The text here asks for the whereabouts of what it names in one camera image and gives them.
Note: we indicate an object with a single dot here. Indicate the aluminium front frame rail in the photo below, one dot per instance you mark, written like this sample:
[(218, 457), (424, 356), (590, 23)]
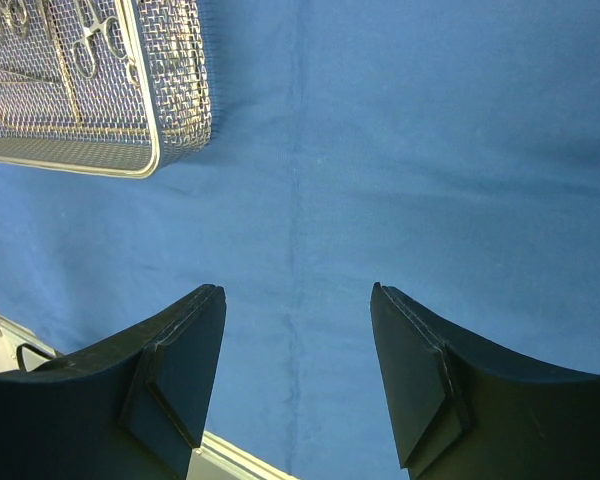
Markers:
[(216, 458)]

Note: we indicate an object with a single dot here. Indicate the steel mesh instrument tray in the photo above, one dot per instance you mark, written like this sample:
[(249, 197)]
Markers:
[(106, 126)]

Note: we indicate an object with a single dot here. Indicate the blue surgical drape cloth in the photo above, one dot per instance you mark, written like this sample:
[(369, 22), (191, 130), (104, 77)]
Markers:
[(450, 149)]

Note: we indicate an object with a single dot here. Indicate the steel surgical scissors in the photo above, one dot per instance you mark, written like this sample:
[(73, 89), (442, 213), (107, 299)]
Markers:
[(14, 18)]

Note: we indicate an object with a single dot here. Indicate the steel thin tweezers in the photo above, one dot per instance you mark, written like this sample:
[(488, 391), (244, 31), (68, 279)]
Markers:
[(28, 77)]

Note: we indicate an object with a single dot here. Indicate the steel hemostat clamp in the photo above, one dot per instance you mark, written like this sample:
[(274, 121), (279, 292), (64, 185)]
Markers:
[(102, 34)]

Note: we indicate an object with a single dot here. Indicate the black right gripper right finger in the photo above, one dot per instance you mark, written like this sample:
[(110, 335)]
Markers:
[(464, 407)]

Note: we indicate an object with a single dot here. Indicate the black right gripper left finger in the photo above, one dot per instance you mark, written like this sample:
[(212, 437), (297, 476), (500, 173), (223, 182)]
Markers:
[(132, 406)]

